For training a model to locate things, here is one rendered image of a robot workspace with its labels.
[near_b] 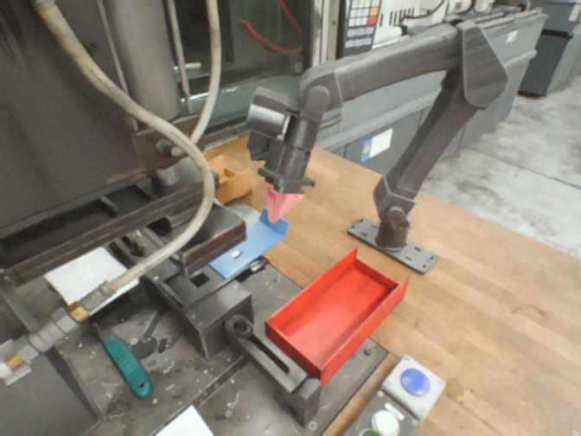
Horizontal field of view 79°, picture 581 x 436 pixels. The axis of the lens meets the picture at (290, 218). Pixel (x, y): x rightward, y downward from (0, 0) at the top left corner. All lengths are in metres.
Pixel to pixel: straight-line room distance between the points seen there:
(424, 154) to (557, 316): 0.38
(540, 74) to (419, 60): 4.45
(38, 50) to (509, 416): 0.70
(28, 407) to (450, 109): 0.70
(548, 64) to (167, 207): 4.77
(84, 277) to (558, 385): 0.81
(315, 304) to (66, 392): 0.39
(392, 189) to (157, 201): 0.43
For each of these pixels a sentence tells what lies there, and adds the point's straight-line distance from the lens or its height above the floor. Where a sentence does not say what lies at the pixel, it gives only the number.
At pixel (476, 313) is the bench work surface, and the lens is 0.75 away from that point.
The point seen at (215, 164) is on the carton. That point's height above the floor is 0.95.
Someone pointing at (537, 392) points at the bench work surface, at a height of 0.90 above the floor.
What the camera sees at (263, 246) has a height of 1.00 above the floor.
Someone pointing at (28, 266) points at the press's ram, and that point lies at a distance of 0.45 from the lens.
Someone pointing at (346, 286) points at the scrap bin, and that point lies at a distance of 0.71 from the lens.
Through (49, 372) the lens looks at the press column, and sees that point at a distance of 0.52.
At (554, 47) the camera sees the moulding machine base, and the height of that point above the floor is 0.56.
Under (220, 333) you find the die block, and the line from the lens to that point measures 0.60.
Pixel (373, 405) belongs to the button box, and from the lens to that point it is 0.57.
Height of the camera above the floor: 1.44
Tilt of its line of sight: 38 degrees down
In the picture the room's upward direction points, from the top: straight up
